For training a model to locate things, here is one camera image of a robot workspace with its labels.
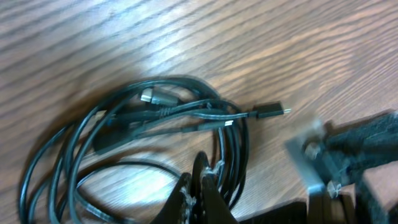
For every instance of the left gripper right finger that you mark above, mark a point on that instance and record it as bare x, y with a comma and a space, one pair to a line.
209, 207

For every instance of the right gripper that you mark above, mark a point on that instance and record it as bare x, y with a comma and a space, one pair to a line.
332, 162

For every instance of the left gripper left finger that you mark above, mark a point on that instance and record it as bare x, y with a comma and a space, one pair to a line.
178, 207

